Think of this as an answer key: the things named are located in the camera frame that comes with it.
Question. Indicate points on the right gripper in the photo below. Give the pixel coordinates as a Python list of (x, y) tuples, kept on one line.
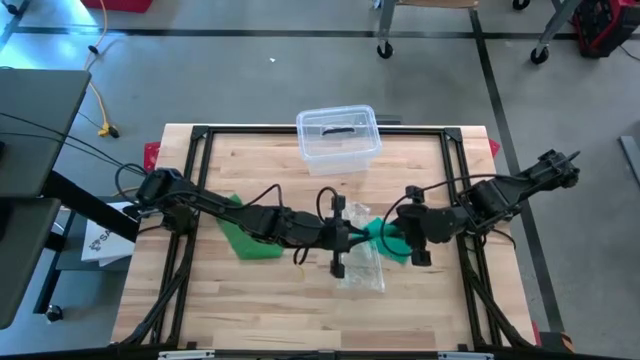
[(427, 225)]

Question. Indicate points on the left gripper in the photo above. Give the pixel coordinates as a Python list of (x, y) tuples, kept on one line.
[(337, 235)]

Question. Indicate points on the teal elastic bandage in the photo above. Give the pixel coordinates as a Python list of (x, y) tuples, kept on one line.
[(377, 241)]

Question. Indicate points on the clear plastic bag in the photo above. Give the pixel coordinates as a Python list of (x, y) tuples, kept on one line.
[(362, 272)]

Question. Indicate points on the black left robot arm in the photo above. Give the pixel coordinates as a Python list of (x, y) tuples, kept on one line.
[(260, 220)]

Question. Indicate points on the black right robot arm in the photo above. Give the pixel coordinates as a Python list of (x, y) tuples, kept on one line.
[(492, 195)]

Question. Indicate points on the green elastic bandage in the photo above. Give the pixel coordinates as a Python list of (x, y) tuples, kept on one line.
[(245, 245)]

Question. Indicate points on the clear plastic storage box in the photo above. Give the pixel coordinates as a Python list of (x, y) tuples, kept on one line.
[(340, 150)]

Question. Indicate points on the black curved piece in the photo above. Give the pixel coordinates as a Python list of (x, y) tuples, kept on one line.
[(337, 131)]

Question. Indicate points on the red table clamp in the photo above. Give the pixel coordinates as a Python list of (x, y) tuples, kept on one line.
[(151, 156), (493, 147)]

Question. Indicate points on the black box orange corner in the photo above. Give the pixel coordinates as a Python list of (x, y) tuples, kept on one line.
[(555, 342)]

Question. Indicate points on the grey metal bar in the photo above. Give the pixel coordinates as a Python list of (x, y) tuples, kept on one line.
[(631, 160)]

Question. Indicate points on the black castor wheel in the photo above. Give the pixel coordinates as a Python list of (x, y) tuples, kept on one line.
[(520, 4)]

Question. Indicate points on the white printed carton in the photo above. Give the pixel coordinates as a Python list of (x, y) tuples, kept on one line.
[(102, 245)]

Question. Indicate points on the black power plug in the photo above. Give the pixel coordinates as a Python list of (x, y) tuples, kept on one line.
[(114, 133)]

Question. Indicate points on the black desk castor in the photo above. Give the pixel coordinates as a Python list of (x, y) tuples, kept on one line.
[(54, 313)]

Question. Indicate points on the red bin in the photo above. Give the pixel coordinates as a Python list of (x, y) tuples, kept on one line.
[(117, 4)]

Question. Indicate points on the grey desk top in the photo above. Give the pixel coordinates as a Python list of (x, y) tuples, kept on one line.
[(40, 130)]

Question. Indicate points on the grey desk panel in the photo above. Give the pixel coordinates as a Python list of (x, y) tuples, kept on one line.
[(20, 260)]

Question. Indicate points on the silver aluminium bracket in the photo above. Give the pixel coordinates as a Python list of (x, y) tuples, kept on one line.
[(465, 356), (186, 355)]

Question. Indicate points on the black aluminium table frame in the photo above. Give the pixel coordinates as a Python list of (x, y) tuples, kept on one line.
[(250, 130)]

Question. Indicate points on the black desk leg frame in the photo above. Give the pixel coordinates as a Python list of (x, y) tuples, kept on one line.
[(85, 202)]

